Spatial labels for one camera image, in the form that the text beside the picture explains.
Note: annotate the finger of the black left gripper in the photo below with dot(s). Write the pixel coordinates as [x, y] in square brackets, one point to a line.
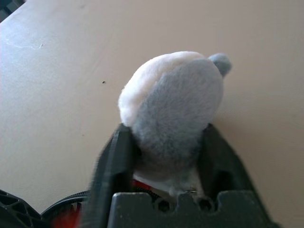
[16, 213]

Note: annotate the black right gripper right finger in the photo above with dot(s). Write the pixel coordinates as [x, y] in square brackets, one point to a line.
[228, 171]

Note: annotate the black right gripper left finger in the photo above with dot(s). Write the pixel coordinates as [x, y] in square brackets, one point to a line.
[111, 166]

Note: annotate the black red paddle case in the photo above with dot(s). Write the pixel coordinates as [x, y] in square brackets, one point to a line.
[66, 213]

